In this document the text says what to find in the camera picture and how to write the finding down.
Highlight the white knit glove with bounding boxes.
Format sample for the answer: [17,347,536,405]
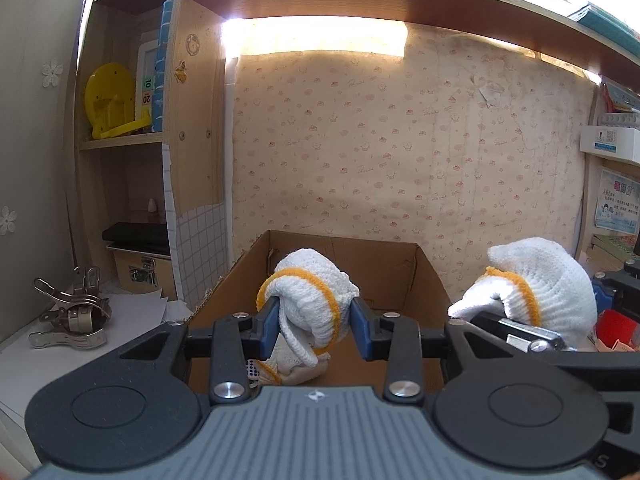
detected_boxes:
[253,341,331,386]

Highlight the white glove yellow cuff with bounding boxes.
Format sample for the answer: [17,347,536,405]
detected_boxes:
[256,248,360,367]

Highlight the brown cardboard box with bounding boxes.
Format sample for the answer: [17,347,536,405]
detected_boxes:
[189,230,451,393]

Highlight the small cardboard box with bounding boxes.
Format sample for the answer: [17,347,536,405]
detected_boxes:
[107,245,177,300]

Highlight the red cylindrical container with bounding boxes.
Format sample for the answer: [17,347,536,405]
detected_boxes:
[596,310,639,352]

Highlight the metal clips pile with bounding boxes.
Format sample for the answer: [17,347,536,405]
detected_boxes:
[28,266,112,350]

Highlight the floral quilted back cloth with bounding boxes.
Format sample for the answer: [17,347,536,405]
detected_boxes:
[231,25,593,298]

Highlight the commendation letter poster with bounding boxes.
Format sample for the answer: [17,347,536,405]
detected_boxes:
[594,168,639,235]

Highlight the yellow plastic toy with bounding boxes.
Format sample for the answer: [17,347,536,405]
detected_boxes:
[85,62,152,140]

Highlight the white flat carton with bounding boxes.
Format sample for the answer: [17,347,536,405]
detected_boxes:
[579,126,640,166]

